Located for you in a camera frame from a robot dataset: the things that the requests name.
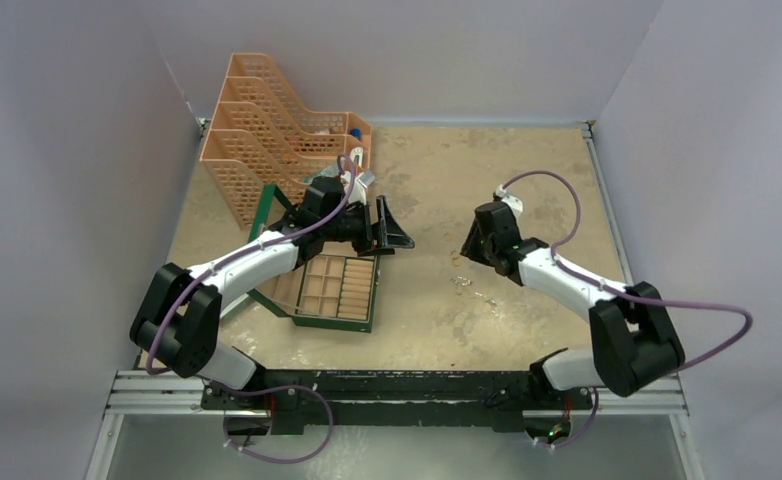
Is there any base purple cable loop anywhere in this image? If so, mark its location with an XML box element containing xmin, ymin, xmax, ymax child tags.
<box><xmin>223</xmin><ymin>384</ymin><xmax>336</xmax><ymax>465</ymax></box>

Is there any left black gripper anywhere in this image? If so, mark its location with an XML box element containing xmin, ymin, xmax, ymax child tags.
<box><xmin>321</xmin><ymin>196</ymin><xmax>412</xmax><ymax>257</ymax></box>

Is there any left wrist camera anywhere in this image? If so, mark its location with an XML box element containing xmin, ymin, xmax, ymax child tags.
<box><xmin>339</xmin><ymin>170</ymin><xmax>375</xmax><ymax>205</ymax></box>

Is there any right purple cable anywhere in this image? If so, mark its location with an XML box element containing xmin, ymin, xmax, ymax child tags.
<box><xmin>496</xmin><ymin>170</ymin><xmax>755</xmax><ymax>372</ymax></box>

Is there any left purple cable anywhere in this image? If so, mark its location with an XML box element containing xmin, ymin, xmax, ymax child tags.
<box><xmin>144</xmin><ymin>153</ymin><xmax>359</xmax><ymax>378</ymax></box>

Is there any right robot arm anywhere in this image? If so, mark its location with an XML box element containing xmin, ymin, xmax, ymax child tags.
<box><xmin>461</xmin><ymin>201</ymin><xmax>685</xmax><ymax>407</ymax></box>

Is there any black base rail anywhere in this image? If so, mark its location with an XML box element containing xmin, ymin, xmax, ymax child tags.
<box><xmin>201</xmin><ymin>369</ymin><xmax>593</xmax><ymax>435</ymax></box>

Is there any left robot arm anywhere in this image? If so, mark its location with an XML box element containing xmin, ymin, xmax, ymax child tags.
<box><xmin>129</xmin><ymin>177</ymin><xmax>415</xmax><ymax>409</ymax></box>

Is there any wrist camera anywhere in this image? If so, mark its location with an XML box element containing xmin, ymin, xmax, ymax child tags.
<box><xmin>493</xmin><ymin>185</ymin><xmax>524</xmax><ymax>217</ymax></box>
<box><xmin>339</xmin><ymin>170</ymin><xmax>375</xmax><ymax>205</ymax></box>

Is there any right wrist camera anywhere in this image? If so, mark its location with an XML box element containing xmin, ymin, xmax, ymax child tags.
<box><xmin>493</xmin><ymin>185</ymin><xmax>524</xmax><ymax>217</ymax></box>

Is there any silver stapler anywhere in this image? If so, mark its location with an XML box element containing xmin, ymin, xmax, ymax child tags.
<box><xmin>349</xmin><ymin>147</ymin><xmax>365</xmax><ymax>168</ymax></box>

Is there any peach mesh file organizer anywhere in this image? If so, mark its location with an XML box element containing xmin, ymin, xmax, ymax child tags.
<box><xmin>199</xmin><ymin>53</ymin><xmax>372</xmax><ymax>230</ymax></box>

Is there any white paper card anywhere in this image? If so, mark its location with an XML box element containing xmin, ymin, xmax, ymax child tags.
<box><xmin>220</xmin><ymin>294</ymin><xmax>254</xmax><ymax>321</ymax></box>

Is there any green jewelry box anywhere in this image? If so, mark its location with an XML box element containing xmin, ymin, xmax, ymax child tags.
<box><xmin>245</xmin><ymin>183</ymin><xmax>380</xmax><ymax>334</ymax></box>

